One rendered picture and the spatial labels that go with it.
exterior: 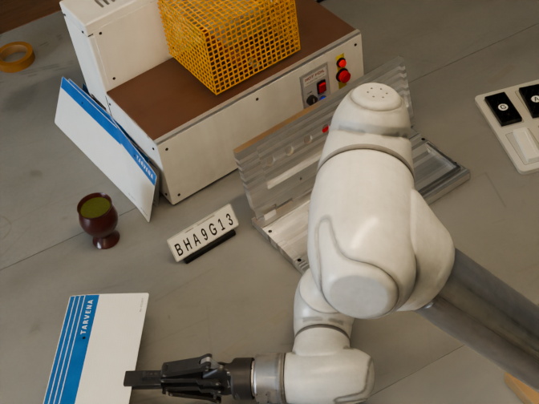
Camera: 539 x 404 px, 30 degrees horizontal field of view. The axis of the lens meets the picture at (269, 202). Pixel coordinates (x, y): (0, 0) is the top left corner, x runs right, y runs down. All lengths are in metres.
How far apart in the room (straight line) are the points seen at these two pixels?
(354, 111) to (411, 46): 1.29
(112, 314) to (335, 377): 0.47
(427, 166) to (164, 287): 0.63
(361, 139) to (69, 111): 1.30
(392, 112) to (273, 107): 0.97
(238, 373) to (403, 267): 0.66
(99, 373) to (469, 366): 0.69
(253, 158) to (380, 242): 0.91
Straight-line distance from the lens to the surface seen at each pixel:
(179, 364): 1.82
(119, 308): 1.98
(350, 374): 1.76
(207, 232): 2.14
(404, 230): 1.22
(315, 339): 1.80
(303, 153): 2.15
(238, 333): 2.00
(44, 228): 2.31
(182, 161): 2.19
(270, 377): 1.78
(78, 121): 2.46
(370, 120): 1.30
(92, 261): 2.20
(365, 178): 1.24
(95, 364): 1.91
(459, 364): 1.93
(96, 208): 2.16
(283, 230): 2.14
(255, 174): 2.08
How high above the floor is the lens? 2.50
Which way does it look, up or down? 46 degrees down
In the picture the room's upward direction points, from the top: 10 degrees counter-clockwise
